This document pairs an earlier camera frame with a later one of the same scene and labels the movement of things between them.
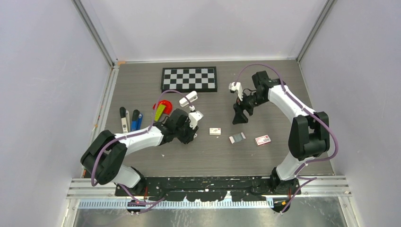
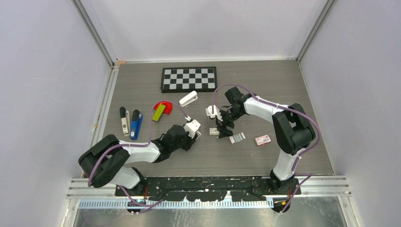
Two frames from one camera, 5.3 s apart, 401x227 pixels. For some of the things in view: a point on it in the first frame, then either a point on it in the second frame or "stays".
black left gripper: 191,132 -> 190,141
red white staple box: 263,140 stays
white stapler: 192,96 stays
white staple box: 215,131 stays
